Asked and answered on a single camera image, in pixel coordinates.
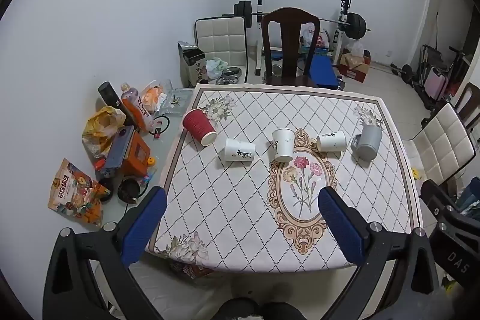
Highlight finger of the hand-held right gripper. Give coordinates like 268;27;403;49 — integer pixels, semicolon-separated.
420;179;456;216

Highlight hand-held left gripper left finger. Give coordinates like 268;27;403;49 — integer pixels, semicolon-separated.
43;187;167;320

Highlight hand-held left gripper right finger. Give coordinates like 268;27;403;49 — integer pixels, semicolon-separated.
319;187;439;320

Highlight white paper cup black print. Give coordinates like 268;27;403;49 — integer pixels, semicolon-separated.
316;130;347;153
224;138;256;165

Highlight white paper cup small print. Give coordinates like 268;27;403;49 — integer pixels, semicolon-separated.
271;128;297;163

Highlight red ribbed paper cup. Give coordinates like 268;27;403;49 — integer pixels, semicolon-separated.
182;108;217;147

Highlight white padded chair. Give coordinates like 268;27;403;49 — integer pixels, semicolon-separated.
401;103;477;189
194;16;249;84

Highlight orange box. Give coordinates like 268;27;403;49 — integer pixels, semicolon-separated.
119;130;152;178

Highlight orange snack bag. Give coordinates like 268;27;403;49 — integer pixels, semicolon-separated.
47;158;112;228

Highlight grey blue flat device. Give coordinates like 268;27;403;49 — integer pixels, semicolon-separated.
103;127;140;171

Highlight floral quilted tablecloth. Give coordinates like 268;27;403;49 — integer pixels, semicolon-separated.
144;83;424;274

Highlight dark wooden chair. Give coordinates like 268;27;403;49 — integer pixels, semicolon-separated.
260;7;320;88
452;82;480;135

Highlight yellow plastic bag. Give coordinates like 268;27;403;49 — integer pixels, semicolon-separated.
82;106;127;159

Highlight pink suitcase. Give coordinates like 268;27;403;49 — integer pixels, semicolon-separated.
427;67;450;101

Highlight person's legs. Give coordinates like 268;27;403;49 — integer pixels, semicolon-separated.
217;298;305;320

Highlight juice bottle orange cap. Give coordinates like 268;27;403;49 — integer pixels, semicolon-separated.
120;82;155;129

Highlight black dumbbell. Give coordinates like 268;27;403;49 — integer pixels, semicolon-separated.
390;63;413;81

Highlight orange white snack packet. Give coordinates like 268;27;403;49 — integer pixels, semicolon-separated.
139;80;167;114

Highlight glass tray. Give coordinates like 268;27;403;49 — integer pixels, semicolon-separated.
159;88;195;116

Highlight black bottle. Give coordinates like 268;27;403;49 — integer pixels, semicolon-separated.
98;81;124;114

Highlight cardboard box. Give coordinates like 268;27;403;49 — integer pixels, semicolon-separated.
338;50;372;84

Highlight blue weight bench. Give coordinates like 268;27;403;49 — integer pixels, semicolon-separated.
271;47;339;90

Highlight black white gift bag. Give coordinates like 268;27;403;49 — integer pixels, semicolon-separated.
177;41;207;88

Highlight metal bowl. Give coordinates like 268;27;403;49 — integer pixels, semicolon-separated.
217;67;242;85

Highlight crumpled white plastic bag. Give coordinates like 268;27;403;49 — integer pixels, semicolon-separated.
205;58;229;80

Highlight barbell with black plates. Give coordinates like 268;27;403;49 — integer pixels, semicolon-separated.
222;1;372;40

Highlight white red plastic bag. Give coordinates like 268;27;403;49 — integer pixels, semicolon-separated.
300;23;331;50

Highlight white weight rack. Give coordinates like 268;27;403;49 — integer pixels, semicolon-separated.
253;0;353;76

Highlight grey mug with handle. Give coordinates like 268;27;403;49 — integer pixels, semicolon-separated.
351;124;383;160

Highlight red black cable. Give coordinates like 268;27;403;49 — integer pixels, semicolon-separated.
147;115;172;140

